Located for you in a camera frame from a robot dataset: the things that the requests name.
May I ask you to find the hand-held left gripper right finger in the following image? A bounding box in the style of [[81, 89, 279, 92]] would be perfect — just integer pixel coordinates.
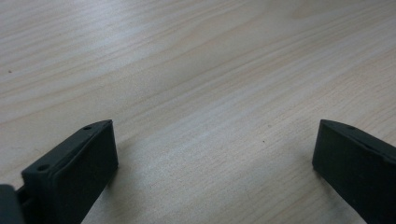
[[312, 119, 396, 224]]

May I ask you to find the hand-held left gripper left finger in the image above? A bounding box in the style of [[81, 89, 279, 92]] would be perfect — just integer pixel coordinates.
[[16, 119, 120, 224]]

